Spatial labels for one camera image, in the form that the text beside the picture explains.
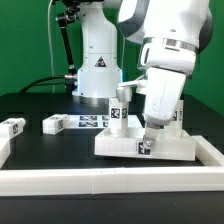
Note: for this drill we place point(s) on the white square table top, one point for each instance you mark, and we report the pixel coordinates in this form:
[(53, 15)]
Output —
[(170, 144)]

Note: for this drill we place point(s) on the white U-shaped fence wall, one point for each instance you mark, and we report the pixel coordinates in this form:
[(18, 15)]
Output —
[(209, 176)]

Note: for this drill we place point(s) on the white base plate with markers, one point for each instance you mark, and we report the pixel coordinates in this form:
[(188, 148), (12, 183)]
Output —
[(97, 121)]

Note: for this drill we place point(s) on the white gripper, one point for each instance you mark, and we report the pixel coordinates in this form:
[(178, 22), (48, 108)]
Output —
[(163, 92)]

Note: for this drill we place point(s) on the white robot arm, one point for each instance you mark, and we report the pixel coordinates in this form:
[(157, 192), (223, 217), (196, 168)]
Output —
[(171, 34)]

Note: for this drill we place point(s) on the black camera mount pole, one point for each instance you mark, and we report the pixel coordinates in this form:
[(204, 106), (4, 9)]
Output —
[(66, 36)]

